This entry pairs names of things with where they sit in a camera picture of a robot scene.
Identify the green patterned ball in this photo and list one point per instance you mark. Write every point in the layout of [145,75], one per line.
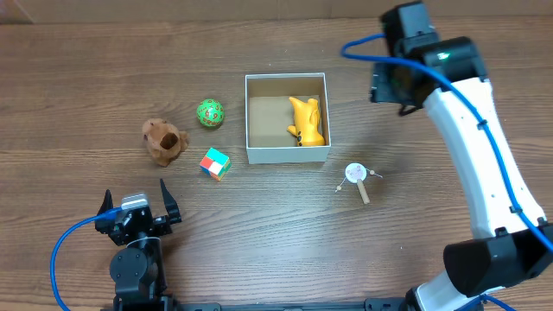
[210,113]

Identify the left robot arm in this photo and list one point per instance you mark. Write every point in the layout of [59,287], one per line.
[137,269]

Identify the small wooden rattle drum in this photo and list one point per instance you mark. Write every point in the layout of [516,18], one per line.
[356,173]

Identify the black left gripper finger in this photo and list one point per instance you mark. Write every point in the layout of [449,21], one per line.
[169,202]
[107,204]

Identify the colourful two-by-two puzzle cube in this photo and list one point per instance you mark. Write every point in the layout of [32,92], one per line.
[215,164]

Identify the brown plush capybara toy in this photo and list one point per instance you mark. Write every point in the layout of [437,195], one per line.
[163,140]

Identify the white cardboard box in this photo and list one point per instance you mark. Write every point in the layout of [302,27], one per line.
[268,113]

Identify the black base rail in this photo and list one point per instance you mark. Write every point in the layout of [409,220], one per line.
[302,306]

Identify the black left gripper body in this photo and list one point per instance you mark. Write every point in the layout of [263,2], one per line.
[160,221]

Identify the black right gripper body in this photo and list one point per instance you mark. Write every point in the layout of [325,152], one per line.
[384,89]

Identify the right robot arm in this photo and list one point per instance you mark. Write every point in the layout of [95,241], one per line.
[512,238]

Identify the yellow rubber toy animal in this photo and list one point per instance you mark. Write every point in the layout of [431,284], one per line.
[307,118]

